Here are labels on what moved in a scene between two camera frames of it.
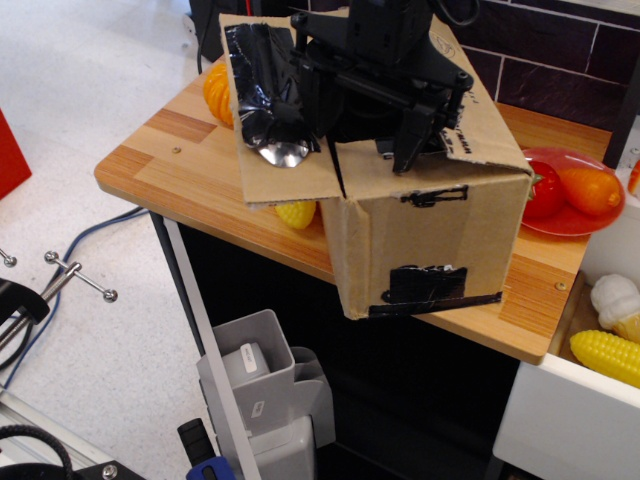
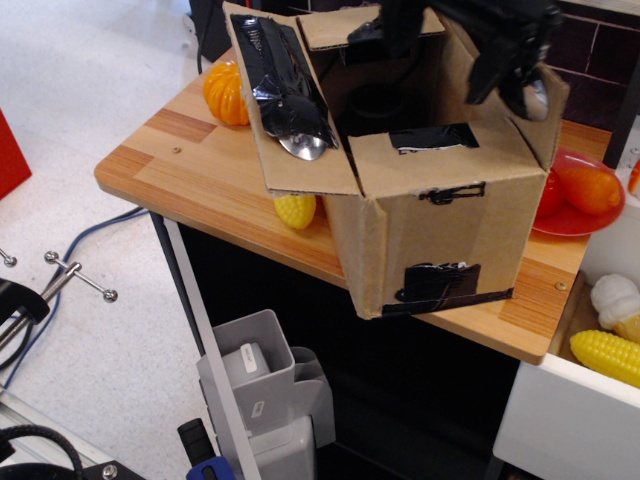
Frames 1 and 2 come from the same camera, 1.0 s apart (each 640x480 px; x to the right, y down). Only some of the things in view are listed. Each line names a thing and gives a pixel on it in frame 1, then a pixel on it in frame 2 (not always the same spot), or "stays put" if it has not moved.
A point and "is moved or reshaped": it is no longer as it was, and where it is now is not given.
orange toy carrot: [593, 191] stays put
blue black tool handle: [206, 465] stays put
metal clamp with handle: [26, 304] stays put
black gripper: [387, 48] to [520, 34]
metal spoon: [284, 154] to [305, 147]
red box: [14, 169] stays put
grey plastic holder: [284, 405] stays put
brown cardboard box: [448, 232] is moved or reshaped
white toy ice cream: [617, 301] stays put
